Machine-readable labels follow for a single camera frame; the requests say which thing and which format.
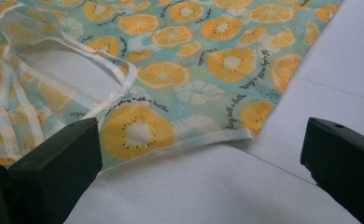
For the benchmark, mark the white table mat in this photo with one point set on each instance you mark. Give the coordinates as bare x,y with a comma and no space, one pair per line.
202,193

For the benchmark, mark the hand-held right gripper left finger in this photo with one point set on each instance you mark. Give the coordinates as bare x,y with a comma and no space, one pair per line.
55,174

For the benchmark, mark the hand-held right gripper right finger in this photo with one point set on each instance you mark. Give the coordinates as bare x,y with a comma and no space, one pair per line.
345,165

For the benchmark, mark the citrus print apron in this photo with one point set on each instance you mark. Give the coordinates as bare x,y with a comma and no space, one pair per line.
202,62

